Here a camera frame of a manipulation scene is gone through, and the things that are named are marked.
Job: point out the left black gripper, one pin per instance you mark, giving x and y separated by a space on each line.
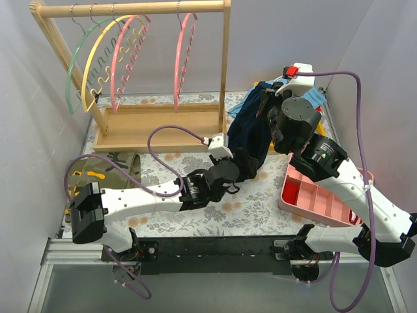
243 162

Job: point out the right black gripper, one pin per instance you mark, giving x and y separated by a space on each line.
269 98

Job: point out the navy blue shorts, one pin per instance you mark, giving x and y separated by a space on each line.
249 131

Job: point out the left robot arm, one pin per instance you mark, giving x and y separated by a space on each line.
95 211

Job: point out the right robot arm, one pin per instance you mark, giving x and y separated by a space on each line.
384 238

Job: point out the light blue shorts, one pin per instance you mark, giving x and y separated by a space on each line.
316 98

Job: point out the pink hanger right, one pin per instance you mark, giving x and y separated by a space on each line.
182 55

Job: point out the pink hanger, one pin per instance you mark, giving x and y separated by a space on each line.
182 55
131 53

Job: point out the camouflage shorts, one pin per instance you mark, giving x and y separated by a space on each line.
110 170

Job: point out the pink hanger left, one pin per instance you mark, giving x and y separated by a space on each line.
131 53

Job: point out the yellow hanger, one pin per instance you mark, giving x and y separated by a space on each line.
97 70

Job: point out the yellow plastic tray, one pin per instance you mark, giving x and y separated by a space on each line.
320 130

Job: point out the floral table mat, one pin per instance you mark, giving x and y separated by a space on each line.
254 210

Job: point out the wooden clothes rack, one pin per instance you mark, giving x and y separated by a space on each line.
137 127

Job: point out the pink divided organizer tray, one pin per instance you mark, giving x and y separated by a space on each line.
317 203

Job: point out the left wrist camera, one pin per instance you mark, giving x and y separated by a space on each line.
218 147

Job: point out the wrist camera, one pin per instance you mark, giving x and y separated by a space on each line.
218 147
298 85

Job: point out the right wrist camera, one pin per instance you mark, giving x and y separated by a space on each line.
298 85

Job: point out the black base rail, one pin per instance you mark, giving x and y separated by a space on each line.
236 254

